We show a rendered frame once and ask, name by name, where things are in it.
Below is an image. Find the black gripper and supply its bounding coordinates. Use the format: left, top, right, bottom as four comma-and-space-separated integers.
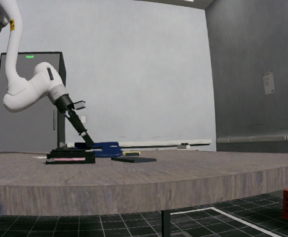
55, 95, 95, 148

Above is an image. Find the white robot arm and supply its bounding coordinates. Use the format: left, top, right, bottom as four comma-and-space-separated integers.
0, 0, 69, 113

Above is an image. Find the blue phone casing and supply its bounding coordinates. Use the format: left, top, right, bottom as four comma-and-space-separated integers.
75, 146, 123, 157

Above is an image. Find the blue telephone handset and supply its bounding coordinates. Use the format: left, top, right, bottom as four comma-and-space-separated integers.
74, 142, 119, 148

